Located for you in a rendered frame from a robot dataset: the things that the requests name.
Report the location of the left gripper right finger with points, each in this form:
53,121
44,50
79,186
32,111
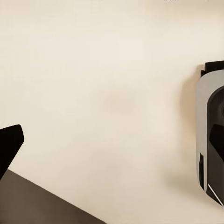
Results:
217,139

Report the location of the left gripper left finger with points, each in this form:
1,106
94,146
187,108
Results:
11,140

